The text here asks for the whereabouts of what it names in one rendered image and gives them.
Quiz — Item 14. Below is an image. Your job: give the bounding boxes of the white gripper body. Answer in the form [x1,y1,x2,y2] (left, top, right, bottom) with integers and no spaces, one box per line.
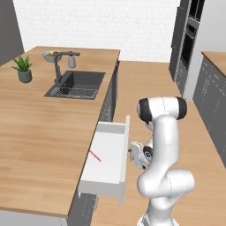
[130,140,147,171]

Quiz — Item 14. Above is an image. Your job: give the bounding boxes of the white open drawer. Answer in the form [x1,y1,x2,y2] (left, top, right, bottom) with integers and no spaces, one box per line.
[78,115,132,206]

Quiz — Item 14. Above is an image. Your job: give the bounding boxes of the glass cup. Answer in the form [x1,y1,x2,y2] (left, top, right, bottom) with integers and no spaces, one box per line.
[67,55,77,70]

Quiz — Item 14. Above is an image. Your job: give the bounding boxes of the dark grey island cupboards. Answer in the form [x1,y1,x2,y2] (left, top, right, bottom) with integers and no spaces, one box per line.
[66,59,121,226]

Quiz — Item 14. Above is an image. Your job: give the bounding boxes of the dark grey sink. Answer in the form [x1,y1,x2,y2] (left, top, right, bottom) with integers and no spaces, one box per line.
[43,70,107,101]

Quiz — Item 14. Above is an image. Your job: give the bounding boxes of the dark grey cupboard run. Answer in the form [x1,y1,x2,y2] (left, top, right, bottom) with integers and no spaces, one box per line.
[192,51,226,170]

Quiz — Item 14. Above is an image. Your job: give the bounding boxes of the dark grey tap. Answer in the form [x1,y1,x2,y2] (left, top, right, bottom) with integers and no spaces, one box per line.
[53,51,81,84]

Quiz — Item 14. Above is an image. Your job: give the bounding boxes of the dark oven tower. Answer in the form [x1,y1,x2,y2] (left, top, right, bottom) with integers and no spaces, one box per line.
[169,0,207,97]

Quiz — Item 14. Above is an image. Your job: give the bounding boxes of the grey bowl with fruit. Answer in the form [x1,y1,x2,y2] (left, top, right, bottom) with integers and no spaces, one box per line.
[41,49,62,63]

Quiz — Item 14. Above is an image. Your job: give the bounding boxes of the green plant in grey pot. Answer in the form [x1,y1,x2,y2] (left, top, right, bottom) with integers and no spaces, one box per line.
[11,55,34,84]

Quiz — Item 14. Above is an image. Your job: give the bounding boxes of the wire rack in sink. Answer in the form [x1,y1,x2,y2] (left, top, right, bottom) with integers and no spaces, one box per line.
[49,87,99,99]

